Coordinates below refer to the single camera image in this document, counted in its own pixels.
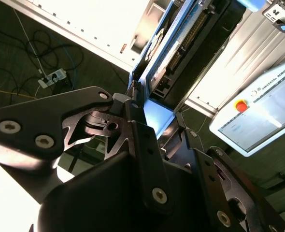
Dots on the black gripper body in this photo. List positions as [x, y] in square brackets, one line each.
[96, 205]

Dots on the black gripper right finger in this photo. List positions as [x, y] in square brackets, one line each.
[205, 174]

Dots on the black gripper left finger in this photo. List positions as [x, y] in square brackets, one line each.
[36, 116]

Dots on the hard disk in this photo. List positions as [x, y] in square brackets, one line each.
[154, 113]

